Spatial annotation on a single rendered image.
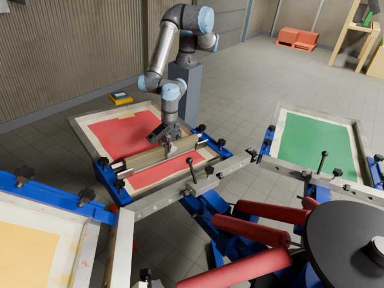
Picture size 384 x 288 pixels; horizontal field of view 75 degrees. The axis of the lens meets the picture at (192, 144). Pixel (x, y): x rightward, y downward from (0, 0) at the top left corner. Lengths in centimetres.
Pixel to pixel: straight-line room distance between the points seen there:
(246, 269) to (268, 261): 6
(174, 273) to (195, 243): 29
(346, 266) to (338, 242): 5
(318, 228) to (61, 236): 65
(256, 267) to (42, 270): 51
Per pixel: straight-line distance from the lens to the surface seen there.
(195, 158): 131
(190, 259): 205
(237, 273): 69
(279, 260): 67
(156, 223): 220
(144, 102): 174
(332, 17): 893
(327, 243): 65
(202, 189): 99
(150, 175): 120
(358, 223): 74
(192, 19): 132
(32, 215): 81
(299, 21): 910
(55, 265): 76
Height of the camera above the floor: 179
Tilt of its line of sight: 36 degrees down
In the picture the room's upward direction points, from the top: 6 degrees clockwise
